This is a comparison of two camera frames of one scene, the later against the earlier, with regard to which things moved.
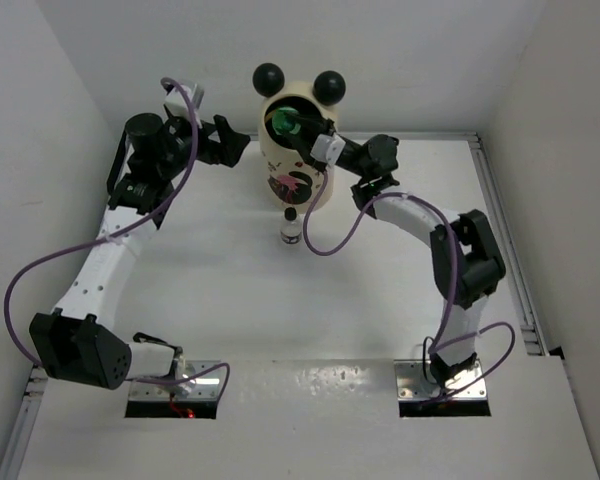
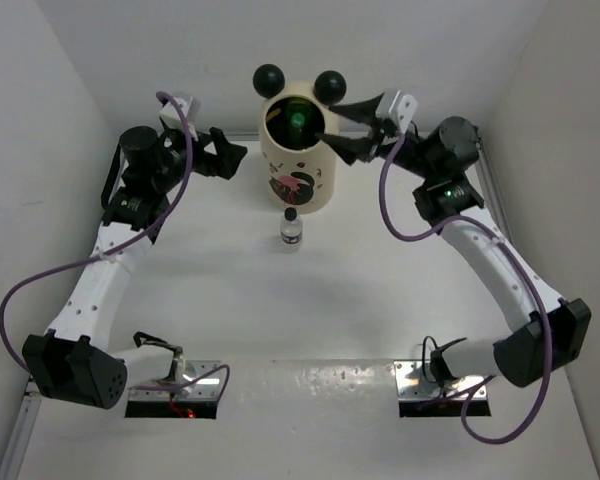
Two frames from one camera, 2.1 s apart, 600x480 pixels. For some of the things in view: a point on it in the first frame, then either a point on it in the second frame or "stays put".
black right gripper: [317, 125] -> [351, 148]
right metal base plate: [412, 384] stays put
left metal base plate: [207, 389] stays put
